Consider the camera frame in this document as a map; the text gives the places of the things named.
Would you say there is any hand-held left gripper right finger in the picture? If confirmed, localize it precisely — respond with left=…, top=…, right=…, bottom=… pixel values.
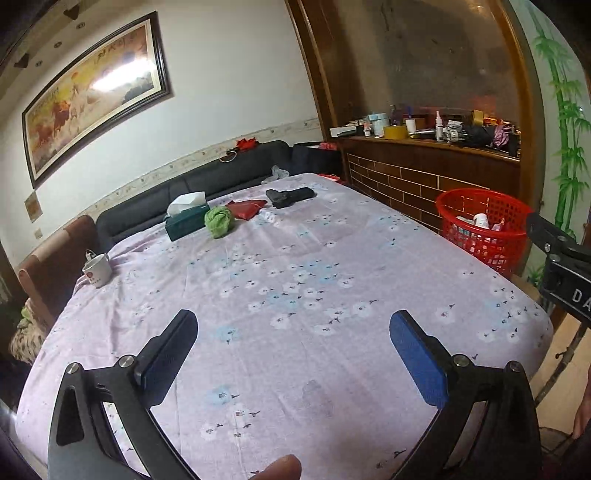
left=389, top=310, right=541, bottom=480

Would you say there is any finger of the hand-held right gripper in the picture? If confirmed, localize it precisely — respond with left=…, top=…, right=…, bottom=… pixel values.
left=526, top=212, right=591, bottom=264

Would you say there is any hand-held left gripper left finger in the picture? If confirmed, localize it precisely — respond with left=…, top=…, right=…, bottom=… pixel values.
left=47, top=309, right=199, bottom=480

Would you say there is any red plastic basket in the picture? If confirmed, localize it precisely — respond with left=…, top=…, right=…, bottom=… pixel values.
left=436, top=188, right=535, bottom=278

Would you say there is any person's right forearm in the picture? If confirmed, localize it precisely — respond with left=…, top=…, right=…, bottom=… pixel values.
left=573, top=383, right=591, bottom=439

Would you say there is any person's left hand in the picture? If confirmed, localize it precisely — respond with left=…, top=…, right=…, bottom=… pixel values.
left=252, top=455, right=303, bottom=480

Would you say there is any bamboo print glass panel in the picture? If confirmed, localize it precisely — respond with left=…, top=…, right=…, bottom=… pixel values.
left=510, top=0, right=591, bottom=287

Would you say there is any purple floral tablecloth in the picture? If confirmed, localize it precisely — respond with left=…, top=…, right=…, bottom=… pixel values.
left=16, top=173, right=555, bottom=480

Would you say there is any green tissue box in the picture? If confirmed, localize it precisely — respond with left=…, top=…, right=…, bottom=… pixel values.
left=165, top=191, right=211, bottom=241

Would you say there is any floral cushion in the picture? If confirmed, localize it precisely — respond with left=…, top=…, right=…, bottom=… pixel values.
left=10, top=298, right=49, bottom=365

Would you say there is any green towel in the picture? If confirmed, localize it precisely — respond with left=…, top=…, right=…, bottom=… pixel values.
left=204, top=206, right=233, bottom=239

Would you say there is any brown armchair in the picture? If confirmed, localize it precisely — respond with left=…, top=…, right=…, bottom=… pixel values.
left=17, top=215, right=98, bottom=319

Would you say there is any red pouch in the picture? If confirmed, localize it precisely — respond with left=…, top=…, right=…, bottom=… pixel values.
left=226, top=198, right=269, bottom=221

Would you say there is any black sofa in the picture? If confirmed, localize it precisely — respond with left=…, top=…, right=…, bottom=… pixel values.
left=95, top=140, right=345, bottom=252

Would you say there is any black pistol-shaped tool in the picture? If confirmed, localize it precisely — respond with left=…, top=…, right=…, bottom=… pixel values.
left=265, top=187, right=317, bottom=209

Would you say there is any round white box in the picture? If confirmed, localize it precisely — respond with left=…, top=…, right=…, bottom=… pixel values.
left=367, top=113, right=391, bottom=138

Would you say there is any framed horse painting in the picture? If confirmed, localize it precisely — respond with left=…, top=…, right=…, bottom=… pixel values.
left=21, top=11, right=174, bottom=189

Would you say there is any small yellow wall plaque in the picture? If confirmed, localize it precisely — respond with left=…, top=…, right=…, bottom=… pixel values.
left=24, top=193, right=43, bottom=223

